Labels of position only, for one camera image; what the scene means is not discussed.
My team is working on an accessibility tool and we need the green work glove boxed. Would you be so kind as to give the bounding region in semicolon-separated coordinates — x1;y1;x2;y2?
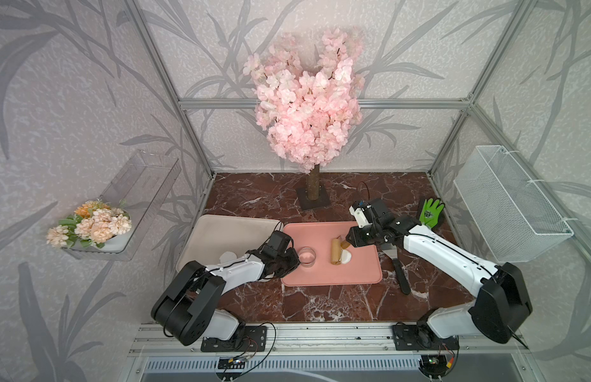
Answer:
417;197;445;230

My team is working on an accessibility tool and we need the pink silicone mat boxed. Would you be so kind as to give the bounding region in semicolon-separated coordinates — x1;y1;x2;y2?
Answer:
282;221;382;287

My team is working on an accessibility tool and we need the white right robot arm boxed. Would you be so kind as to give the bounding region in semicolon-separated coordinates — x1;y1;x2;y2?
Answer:
346;199;532;350

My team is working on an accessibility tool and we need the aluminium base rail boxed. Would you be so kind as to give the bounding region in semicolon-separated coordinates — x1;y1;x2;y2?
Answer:
118;322;545;381

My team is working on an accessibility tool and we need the white wire mesh basket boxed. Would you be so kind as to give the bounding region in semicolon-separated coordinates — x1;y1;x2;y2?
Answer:
454;146;574;263

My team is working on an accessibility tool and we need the beige silicone mat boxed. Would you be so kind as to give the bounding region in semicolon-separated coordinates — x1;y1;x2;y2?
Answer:
175;214;284;272

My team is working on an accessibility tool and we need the peach artificial flower bouquet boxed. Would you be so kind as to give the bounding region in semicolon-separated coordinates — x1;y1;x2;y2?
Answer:
46;200;133;249

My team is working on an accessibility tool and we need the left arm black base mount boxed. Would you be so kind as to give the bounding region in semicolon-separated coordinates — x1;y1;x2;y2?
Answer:
201;310;268;353

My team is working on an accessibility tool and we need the black metal tree base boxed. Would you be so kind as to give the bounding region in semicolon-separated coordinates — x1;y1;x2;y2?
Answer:
296;185;332;212

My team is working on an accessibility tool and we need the metal spatula black handle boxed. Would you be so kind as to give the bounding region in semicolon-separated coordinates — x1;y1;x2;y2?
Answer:
381;244;412;295

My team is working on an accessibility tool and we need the round metal cutter ring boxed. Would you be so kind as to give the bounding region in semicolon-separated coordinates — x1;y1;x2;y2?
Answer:
297;246;318;268

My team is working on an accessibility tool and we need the artificial cherry blossom tree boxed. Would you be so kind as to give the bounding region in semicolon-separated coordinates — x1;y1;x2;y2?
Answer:
243;29;365;202

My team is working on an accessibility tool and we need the white dough ball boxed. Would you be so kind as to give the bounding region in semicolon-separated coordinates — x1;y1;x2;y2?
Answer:
340;249;352;264

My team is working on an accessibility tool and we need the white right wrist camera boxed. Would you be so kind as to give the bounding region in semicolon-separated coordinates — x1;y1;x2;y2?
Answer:
349;201;373;229

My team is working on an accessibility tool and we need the wooden rolling pin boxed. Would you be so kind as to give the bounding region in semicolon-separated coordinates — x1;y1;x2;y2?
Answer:
330;237;350;265

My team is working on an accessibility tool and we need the clear plastic wall shelf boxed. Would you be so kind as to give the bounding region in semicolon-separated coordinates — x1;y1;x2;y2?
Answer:
63;150;182;262

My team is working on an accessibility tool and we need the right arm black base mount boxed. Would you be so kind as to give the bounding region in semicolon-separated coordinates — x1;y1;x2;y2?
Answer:
392;309;460;352

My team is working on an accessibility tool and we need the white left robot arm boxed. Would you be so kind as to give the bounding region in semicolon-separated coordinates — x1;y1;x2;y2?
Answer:
151;231;300;352

